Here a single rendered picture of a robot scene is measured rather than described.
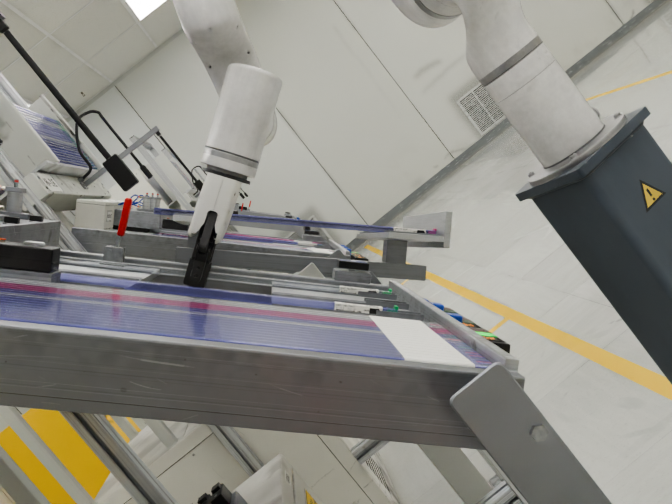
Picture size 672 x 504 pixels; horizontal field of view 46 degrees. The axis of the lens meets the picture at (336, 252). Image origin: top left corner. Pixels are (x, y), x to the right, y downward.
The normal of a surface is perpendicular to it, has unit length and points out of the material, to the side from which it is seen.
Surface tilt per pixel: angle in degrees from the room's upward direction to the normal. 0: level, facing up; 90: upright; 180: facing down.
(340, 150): 90
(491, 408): 90
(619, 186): 90
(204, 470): 90
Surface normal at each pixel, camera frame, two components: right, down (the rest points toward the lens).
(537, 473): 0.07, 0.06
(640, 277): -0.71, 0.61
